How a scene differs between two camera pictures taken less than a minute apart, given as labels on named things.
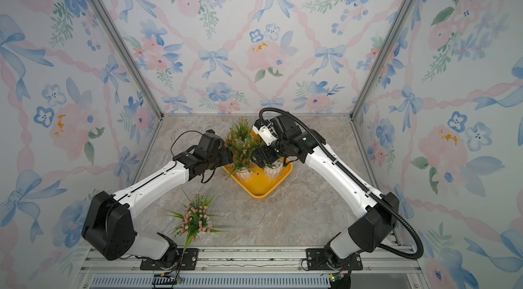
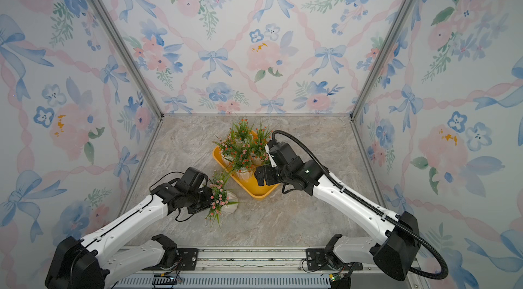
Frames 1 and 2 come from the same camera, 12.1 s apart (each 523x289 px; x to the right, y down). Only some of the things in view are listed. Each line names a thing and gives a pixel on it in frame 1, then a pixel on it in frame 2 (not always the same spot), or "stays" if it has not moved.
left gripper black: x=228 y=156 → x=208 y=191
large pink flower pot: x=195 y=219 → x=223 y=202
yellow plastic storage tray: x=259 y=186 stays
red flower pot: x=242 y=150 stays
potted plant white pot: x=241 y=134 stays
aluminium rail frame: x=274 y=261 stays
